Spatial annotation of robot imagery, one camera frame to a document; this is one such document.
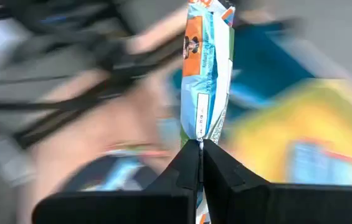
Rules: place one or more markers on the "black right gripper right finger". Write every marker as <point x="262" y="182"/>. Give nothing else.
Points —
<point x="288" y="205"/>

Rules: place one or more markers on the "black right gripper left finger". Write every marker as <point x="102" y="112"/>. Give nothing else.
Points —
<point x="116" y="208"/>

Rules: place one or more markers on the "orange green white granola bar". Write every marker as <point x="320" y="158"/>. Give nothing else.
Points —
<point x="207" y="77"/>

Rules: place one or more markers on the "light blue granola bar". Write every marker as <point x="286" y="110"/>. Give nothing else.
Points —
<point x="119" y="174"/>

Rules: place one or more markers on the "red green granola bar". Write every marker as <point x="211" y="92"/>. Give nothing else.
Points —
<point x="138" y="152"/>

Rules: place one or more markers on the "round dark woven placemat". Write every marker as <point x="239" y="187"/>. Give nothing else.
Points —
<point x="76" y="182"/>

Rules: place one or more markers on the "yellow plastic bin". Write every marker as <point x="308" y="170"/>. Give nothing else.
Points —
<point x="312" y="118"/>

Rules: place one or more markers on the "blue plastic bin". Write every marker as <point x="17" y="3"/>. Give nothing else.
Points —
<point x="263" y="68"/>

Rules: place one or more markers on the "black frame by left arm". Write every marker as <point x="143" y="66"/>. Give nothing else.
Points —
<point x="69" y="105"/>

